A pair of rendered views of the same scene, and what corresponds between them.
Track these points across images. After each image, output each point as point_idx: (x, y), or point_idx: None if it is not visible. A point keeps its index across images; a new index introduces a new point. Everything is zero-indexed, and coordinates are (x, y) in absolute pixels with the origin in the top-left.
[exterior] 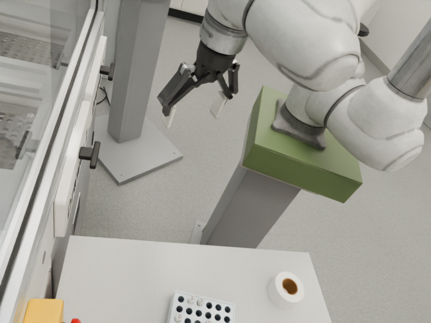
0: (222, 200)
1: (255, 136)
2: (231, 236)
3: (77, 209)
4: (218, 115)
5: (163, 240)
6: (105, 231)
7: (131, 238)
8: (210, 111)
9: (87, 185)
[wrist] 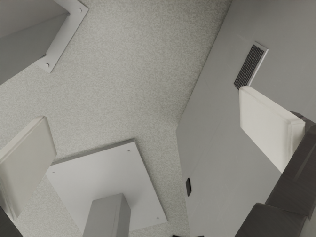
0: (12, 64)
1: None
2: (12, 3)
3: (252, 72)
4: (33, 122)
5: (99, 56)
6: (163, 84)
7: (137, 69)
8: (55, 148)
9: (183, 135)
